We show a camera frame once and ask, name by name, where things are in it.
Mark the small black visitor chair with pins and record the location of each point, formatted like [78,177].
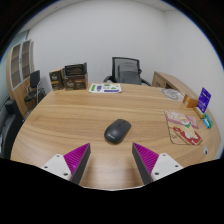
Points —
[34,80]

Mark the black mesh office chair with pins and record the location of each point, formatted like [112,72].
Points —
[128,71]

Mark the small blue packet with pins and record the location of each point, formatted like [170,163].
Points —
[206,124]

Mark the large brown cardboard box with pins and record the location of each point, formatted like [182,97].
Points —
[75,80]

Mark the wooden side desk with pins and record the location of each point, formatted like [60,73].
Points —
[170,80]

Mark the black armchair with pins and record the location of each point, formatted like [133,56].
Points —
[9,128]

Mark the small brown cardboard box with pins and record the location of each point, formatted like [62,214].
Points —
[56,80]

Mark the small yellow box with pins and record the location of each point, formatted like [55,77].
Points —
[199,112]

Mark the wooden shelf unit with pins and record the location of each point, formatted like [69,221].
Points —
[16,66]

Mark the white printed paper sheet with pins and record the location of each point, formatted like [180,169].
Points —
[105,88]

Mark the black computer mouse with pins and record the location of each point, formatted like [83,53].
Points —
[117,131]

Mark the green packet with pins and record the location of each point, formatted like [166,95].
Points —
[209,118]

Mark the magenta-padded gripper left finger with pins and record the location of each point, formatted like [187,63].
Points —
[77,159]

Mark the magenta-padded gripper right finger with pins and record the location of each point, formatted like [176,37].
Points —
[146,158]

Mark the cartoon print mouse pad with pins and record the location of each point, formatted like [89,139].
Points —
[182,128]

